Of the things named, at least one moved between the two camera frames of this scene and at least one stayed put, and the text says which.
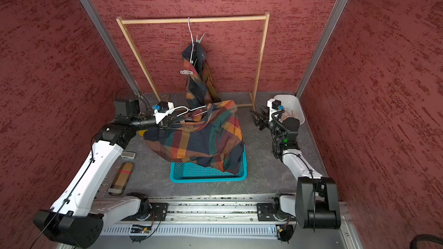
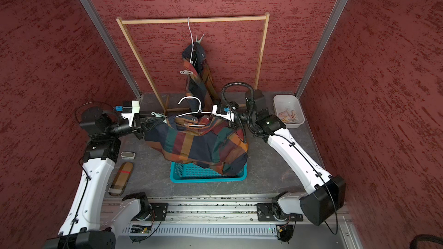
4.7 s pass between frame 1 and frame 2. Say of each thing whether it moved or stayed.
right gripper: moved
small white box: stayed
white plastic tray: stayed
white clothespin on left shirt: stayed
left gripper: moved
